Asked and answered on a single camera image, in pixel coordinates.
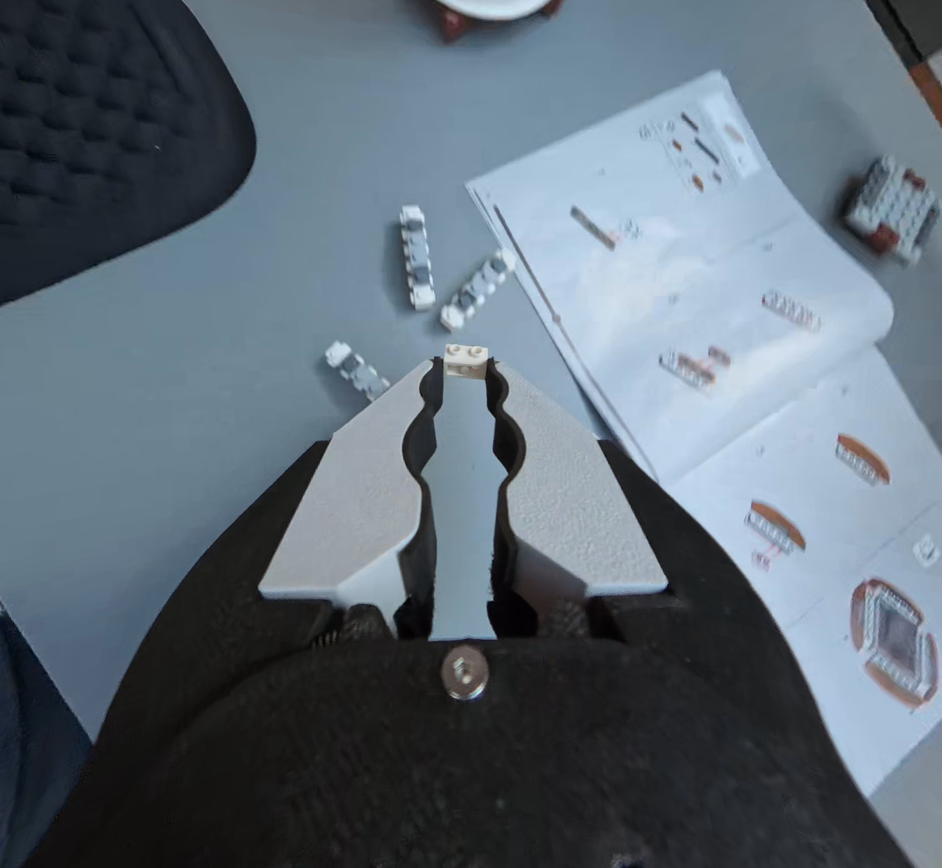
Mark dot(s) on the grey white lego strip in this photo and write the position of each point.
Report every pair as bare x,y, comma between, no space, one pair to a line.
478,288
417,257
357,370

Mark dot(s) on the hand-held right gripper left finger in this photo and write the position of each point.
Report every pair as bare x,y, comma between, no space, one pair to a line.
353,515

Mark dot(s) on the white lego brick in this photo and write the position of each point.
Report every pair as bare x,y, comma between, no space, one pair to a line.
467,366

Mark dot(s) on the person's blue clothing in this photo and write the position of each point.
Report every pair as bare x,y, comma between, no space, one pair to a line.
29,735

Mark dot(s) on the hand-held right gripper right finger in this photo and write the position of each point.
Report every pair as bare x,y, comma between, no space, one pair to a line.
581,515

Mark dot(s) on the black textured wrist rest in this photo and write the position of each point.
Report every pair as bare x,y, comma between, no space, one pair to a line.
110,110

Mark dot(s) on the grey brown lego assembly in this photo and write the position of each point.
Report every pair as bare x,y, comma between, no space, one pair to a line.
894,209

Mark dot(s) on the lego instruction booklet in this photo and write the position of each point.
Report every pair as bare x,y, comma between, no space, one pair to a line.
736,382

